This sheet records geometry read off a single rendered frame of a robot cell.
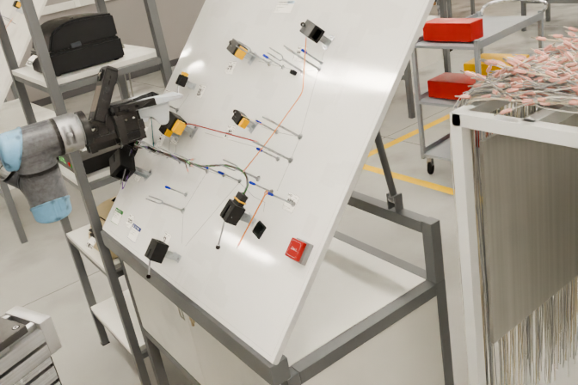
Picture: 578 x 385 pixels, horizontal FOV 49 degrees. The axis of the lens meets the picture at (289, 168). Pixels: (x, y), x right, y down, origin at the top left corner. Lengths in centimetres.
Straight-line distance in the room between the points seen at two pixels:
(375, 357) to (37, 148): 110
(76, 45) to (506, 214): 169
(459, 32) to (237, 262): 273
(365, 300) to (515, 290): 43
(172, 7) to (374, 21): 842
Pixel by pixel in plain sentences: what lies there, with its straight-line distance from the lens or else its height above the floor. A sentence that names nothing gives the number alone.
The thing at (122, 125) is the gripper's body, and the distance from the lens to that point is 131.
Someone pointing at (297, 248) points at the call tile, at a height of 111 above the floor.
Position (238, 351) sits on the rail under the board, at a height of 83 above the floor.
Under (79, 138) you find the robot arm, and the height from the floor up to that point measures 155.
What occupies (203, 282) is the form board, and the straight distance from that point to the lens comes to 194.
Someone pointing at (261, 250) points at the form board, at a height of 104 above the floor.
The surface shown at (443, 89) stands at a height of 63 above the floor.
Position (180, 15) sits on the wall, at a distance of 1019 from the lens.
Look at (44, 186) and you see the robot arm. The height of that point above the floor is 148.
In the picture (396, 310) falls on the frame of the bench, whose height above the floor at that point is 80.
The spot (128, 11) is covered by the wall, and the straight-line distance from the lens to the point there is 982.
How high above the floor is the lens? 188
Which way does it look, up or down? 22 degrees down
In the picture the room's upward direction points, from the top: 10 degrees counter-clockwise
